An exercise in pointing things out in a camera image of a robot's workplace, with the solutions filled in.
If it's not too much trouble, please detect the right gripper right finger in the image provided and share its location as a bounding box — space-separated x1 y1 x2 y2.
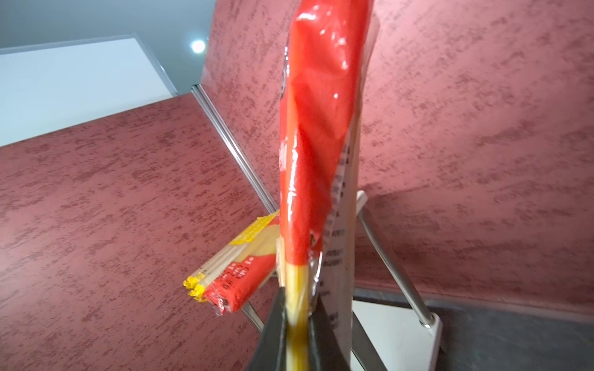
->
308 298 351 371

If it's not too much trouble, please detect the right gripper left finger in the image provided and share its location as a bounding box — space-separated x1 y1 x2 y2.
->
246 288 287 371

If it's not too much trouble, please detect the red spaghetti pack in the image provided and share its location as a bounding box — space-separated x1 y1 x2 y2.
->
204 254 276 315
278 1 378 370

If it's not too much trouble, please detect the white two-tier shelf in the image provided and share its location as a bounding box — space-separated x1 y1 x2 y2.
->
240 189 444 371

